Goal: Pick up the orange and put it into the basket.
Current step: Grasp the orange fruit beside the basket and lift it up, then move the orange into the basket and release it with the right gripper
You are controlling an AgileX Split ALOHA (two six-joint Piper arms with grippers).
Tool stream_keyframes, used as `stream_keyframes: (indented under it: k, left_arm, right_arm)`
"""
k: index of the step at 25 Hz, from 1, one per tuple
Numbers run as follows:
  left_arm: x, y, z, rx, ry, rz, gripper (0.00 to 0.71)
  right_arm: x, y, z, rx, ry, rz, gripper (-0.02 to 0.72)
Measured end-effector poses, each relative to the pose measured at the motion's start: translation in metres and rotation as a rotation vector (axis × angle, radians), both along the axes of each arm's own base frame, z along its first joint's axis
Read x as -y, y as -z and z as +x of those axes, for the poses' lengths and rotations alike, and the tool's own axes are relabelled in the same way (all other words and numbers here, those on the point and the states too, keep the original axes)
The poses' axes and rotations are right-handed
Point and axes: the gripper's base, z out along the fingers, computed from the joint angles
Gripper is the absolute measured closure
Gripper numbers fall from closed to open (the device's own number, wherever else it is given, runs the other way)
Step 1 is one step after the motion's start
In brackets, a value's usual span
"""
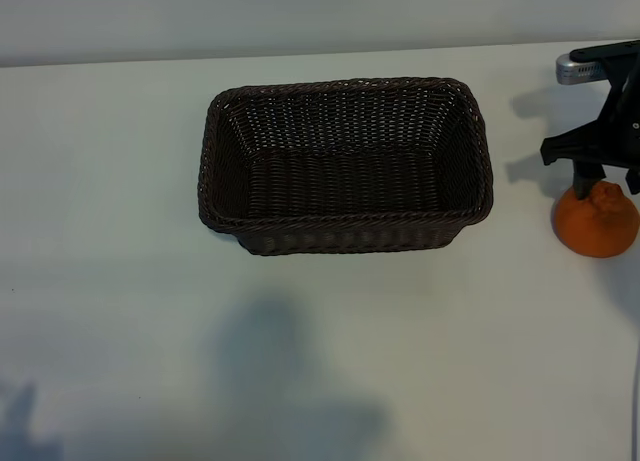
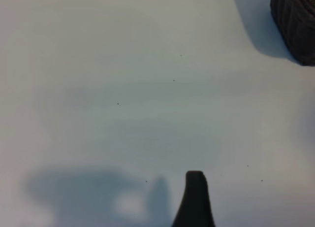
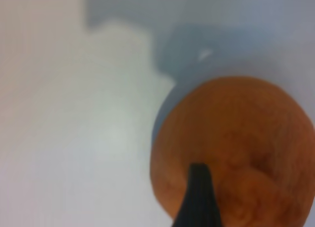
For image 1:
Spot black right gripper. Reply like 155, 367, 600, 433
539, 39, 640, 201

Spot orange fruit with knobby stem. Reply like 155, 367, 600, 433
551, 179, 640, 259

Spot dark brown wicker basket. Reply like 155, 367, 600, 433
196, 76, 495, 256

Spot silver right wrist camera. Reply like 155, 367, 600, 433
555, 39, 640, 87

